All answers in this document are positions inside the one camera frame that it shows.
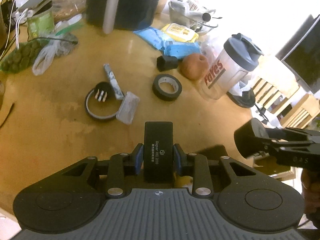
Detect black battery box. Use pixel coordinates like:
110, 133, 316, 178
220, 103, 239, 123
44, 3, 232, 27
144, 121, 173, 184

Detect marble pattern bar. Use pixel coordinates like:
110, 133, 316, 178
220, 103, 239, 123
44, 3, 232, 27
104, 64, 124, 100

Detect black electrical tape roll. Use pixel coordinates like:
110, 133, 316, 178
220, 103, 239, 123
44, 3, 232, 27
152, 74, 182, 101

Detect person right hand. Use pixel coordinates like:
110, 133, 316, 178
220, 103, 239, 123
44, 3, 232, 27
301, 169, 319, 228

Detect clear plastic small case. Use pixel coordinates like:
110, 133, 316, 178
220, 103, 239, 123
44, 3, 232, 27
116, 92, 140, 125

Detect wooden chair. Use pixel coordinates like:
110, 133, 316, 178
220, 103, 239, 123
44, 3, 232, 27
252, 77, 319, 128

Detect black round weight plate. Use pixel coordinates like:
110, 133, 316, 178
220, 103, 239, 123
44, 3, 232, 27
227, 89, 255, 108

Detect black power plug adapter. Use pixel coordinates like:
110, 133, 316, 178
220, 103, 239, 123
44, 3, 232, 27
94, 81, 114, 102

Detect black monitor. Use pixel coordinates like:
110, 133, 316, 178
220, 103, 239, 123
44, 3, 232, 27
276, 15, 319, 94

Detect clear shaker bottle grey lid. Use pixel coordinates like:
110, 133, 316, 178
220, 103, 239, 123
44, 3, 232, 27
200, 33, 263, 100

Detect small black square tube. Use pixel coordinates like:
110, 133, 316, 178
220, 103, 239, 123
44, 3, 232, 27
156, 56, 178, 72

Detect blue tissue pack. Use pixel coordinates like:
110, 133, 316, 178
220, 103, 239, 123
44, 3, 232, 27
163, 41, 201, 59

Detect white plastic shopping bag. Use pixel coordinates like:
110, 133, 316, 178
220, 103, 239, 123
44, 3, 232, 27
200, 36, 221, 65

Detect blue plastic wrapper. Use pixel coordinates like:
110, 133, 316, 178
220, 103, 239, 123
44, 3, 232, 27
133, 27, 174, 50

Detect yellow wet wipes pack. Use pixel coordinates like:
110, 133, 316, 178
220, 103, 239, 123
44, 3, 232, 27
161, 23, 199, 43

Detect clear crumpled plastic bag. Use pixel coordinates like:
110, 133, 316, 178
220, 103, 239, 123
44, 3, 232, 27
32, 21, 82, 76

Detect bag of green snacks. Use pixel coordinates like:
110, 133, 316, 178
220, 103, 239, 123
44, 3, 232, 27
1, 38, 49, 73

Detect cardboard tube roll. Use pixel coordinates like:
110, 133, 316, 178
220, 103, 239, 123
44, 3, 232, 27
103, 0, 119, 34

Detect black air fryer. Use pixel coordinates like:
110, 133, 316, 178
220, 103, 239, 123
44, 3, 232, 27
86, 0, 159, 30

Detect green label canister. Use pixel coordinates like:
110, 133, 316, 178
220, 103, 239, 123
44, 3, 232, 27
27, 2, 54, 40

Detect brown snack bag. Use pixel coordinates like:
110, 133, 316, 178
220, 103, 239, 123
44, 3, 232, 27
52, 0, 86, 23

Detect grey notebook on canister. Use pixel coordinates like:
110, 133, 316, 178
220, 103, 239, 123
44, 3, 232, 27
17, 0, 52, 13

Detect white cord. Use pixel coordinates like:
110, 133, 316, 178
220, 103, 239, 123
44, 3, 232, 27
13, 7, 34, 51

